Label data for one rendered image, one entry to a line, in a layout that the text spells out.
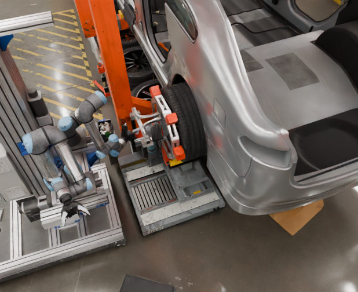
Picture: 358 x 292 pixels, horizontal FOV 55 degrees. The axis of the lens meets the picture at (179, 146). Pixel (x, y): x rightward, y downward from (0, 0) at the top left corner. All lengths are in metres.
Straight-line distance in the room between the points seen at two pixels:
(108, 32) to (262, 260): 2.27
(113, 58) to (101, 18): 0.34
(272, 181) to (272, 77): 1.32
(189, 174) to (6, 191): 1.62
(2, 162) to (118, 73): 1.12
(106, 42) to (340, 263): 2.66
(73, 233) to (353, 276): 2.41
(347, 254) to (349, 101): 1.33
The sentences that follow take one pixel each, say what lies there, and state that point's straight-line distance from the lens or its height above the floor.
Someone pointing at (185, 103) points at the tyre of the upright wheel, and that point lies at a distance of 2.70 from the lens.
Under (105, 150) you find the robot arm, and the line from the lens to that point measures 2.74.
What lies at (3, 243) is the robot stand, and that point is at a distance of 3.47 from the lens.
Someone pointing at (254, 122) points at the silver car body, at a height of 1.63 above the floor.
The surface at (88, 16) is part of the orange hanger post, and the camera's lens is 4.83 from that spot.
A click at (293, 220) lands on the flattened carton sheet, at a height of 0.01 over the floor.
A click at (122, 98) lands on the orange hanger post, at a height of 0.97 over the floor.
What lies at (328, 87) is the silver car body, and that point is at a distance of 3.31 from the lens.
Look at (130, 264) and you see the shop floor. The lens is 3.24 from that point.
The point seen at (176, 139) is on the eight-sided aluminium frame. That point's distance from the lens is 2.70.
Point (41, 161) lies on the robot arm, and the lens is 2.40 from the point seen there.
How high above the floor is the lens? 2.94
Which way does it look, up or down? 48 degrees down
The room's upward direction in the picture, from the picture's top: 4 degrees counter-clockwise
